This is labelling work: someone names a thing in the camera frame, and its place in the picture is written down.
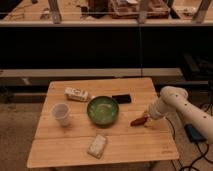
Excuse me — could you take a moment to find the white lying bottle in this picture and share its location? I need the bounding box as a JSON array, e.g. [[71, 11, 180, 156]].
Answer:
[[65, 87, 90, 102]]

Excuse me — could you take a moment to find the green bowl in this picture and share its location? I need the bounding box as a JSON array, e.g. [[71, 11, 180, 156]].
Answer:
[[87, 96, 119, 126]]

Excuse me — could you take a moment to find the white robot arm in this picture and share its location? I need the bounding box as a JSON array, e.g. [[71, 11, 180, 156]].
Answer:
[[144, 86, 213, 143]]

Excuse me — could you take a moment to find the wooden table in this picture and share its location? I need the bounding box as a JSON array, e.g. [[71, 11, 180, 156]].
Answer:
[[27, 78, 179, 168]]

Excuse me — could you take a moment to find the black smartphone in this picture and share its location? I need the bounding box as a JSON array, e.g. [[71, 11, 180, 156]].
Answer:
[[112, 94, 131, 104]]

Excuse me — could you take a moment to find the black cable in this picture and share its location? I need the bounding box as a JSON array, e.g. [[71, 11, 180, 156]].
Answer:
[[169, 103, 213, 171]]

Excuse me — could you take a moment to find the translucent plastic cup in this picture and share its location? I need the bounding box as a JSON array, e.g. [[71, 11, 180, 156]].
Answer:
[[51, 103, 70, 127]]

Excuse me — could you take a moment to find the black power box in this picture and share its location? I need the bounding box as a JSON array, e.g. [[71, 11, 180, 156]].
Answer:
[[184, 124, 206, 143]]

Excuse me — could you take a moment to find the wooden tray with clutter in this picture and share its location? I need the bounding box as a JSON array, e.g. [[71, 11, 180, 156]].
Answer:
[[109, 0, 170, 18]]

